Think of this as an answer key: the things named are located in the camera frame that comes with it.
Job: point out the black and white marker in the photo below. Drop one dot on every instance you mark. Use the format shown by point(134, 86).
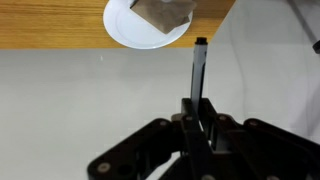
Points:
point(198, 70)

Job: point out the brown napkin on right plate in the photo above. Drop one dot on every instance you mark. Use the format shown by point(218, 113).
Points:
point(164, 15)

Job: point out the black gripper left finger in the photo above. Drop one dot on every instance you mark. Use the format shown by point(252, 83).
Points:
point(139, 155)

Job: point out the white plate right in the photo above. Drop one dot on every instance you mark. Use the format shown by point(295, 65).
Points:
point(130, 30)

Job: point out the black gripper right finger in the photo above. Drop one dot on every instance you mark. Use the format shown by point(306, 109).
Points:
point(219, 148)

